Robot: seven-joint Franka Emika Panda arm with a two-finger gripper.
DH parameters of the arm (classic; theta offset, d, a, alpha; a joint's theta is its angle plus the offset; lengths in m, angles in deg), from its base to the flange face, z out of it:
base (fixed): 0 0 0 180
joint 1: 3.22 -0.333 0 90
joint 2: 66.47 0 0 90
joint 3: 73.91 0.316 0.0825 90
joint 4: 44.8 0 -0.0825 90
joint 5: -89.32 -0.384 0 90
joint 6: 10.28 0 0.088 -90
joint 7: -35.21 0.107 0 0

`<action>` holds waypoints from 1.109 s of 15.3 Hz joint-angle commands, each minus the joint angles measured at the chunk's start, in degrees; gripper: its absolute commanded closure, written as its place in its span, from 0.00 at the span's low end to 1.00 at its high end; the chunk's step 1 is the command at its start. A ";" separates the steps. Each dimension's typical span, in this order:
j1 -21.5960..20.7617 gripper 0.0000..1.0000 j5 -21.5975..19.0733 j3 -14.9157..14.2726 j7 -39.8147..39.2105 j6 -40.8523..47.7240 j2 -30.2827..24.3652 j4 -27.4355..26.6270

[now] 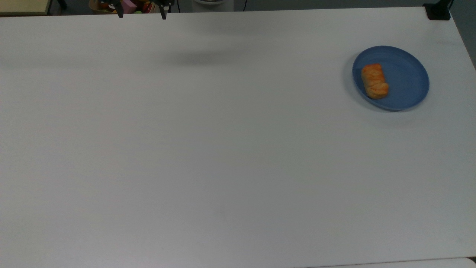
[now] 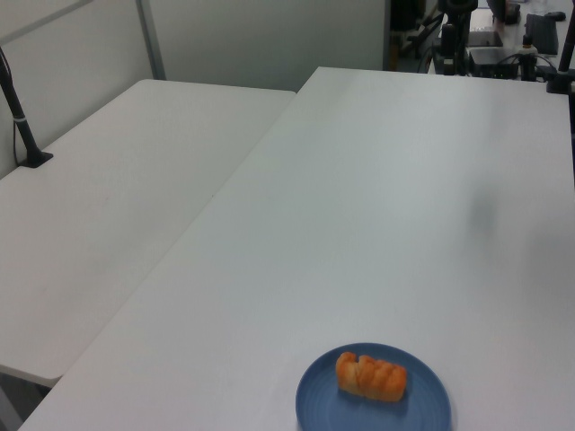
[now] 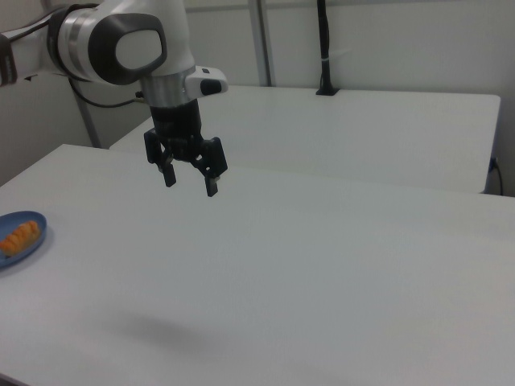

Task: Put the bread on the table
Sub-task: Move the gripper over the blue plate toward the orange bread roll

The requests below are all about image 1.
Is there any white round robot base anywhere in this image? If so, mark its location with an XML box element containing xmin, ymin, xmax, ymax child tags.
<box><xmin>192</xmin><ymin>0</ymin><xmax>234</xmax><ymax>12</ymax></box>

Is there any orange-brown bread roll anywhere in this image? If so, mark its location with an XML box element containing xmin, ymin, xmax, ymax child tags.
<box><xmin>361</xmin><ymin>63</ymin><xmax>389</xmax><ymax>99</ymax></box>

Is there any blue round plate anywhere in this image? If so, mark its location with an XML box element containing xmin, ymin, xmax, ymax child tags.
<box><xmin>352</xmin><ymin>45</ymin><xmax>430</xmax><ymax>111</ymax></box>

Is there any beige table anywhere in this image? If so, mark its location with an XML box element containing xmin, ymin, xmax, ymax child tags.
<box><xmin>0</xmin><ymin>0</ymin><xmax>52</xmax><ymax>16</ymax></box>

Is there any box of colourful toys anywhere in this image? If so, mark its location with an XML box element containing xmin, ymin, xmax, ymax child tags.
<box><xmin>89</xmin><ymin>0</ymin><xmax>158</xmax><ymax>15</ymax></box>

